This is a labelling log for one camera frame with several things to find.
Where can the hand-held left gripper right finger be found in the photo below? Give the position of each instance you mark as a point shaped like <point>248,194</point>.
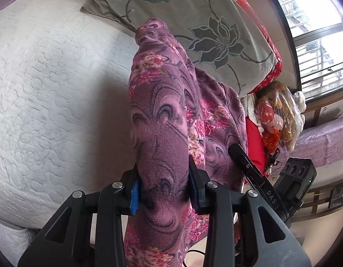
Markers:
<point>194,192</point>

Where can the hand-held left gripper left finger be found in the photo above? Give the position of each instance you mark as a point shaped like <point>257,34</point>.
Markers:
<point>135,197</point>

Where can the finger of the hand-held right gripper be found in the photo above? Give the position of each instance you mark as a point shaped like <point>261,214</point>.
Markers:
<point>252,172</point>

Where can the purple floral fleece garment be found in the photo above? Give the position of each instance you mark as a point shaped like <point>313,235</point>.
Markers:
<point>160,116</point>

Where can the plastic bag of stuffed toys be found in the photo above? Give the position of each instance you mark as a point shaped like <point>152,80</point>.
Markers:
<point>277,111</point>

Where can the red penguin print blanket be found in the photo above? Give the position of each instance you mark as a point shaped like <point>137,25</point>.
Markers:
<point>273,72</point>

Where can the white quilted bedspread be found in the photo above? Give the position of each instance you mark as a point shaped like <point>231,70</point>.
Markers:
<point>49,89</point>

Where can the window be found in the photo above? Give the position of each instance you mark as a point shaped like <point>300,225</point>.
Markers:
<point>313,5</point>

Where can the grey floral pillow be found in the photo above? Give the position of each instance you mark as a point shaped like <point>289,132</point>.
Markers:
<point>188,11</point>

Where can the wooden bench frame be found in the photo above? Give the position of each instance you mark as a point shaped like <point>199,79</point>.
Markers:
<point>321,206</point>

